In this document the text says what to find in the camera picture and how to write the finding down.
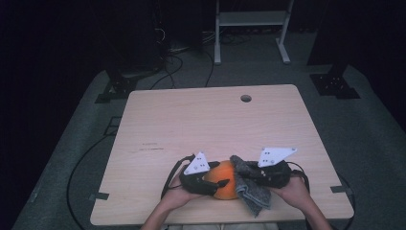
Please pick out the person's left hand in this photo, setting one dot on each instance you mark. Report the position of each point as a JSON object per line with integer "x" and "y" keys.
{"x": 178, "y": 193}

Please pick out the grey cloth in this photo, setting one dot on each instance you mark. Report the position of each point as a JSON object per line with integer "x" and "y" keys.
{"x": 253, "y": 198}

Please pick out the white metal table frame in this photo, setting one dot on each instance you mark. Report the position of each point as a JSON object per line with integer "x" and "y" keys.
{"x": 252, "y": 18}

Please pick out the orange plush toy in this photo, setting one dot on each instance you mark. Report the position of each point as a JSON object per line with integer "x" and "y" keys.
{"x": 221, "y": 179}

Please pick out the black stand base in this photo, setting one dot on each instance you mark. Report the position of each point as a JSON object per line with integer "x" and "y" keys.
{"x": 333, "y": 84}
{"x": 119, "y": 87}

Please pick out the person's right hand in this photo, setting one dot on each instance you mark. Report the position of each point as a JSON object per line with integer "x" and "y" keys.
{"x": 295, "y": 193}

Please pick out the grey tape strip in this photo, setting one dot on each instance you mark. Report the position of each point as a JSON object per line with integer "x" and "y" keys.
{"x": 341, "y": 189}
{"x": 99, "y": 196}

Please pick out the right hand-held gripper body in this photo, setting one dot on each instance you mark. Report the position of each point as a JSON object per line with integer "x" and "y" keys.
{"x": 277, "y": 175}

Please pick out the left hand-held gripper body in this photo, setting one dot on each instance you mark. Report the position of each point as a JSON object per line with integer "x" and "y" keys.
{"x": 194, "y": 183}

